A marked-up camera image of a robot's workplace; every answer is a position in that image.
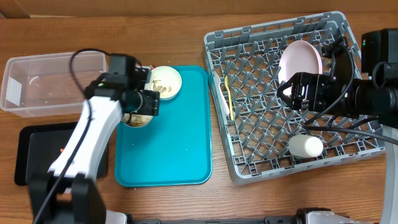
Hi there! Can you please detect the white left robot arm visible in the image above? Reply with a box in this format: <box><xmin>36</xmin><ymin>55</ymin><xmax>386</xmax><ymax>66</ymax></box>
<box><xmin>27</xmin><ymin>53</ymin><xmax>160</xmax><ymax>223</ymax></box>

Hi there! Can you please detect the yellow plastic utensil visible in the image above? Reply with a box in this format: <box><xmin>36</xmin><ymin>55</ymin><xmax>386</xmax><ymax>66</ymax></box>
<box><xmin>224</xmin><ymin>75</ymin><xmax>234</xmax><ymax>121</ymax></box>

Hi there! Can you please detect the white round plate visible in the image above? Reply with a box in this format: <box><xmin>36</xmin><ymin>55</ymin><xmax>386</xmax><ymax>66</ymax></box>
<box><xmin>278</xmin><ymin>40</ymin><xmax>323</xmax><ymax>84</ymax></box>

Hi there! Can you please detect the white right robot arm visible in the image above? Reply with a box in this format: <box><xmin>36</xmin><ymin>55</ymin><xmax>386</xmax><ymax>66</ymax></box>
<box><xmin>277</xmin><ymin>28</ymin><xmax>397</xmax><ymax>223</ymax></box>

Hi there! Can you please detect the grey bowl with peanuts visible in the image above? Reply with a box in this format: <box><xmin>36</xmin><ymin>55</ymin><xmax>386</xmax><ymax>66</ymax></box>
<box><xmin>121</xmin><ymin>113</ymin><xmax>153</xmax><ymax>128</ymax></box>

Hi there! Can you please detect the grey dishwasher rack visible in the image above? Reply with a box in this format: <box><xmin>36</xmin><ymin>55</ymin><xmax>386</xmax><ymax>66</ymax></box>
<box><xmin>203</xmin><ymin>11</ymin><xmax>385</xmax><ymax>185</ymax></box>

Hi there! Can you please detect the white plastic cup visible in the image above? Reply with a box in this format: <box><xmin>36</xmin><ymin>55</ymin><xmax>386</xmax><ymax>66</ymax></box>
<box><xmin>288</xmin><ymin>134</ymin><xmax>323</xmax><ymax>158</ymax></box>

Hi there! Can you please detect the clear plastic bin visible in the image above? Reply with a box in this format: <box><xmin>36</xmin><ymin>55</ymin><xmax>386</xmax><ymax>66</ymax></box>
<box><xmin>0</xmin><ymin>50</ymin><xmax>109</xmax><ymax>118</ymax></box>

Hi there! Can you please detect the teal plastic tray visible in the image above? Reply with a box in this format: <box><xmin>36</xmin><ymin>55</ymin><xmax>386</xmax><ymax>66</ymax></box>
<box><xmin>114</xmin><ymin>65</ymin><xmax>212</xmax><ymax>187</ymax></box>

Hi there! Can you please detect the cream bowl with peanuts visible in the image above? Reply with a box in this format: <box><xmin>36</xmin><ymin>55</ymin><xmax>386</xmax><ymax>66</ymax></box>
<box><xmin>145</xmin><ymin>66</ymin><xmax>182</xmax><ymax>100</ymax></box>

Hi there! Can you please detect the white plastic fork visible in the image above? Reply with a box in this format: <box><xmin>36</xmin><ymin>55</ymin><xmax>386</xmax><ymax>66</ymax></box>
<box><xmin>212</xmin><ymin>71</ymin><xmax>230</xmax><ymax>115</ymax></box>

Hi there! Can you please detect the black plastic bin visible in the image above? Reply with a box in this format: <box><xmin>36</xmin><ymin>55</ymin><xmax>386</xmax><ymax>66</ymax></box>
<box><xmin>14</xmin><ymin>121</ymin><xmax>108</xmax><ymax>187</ymax></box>

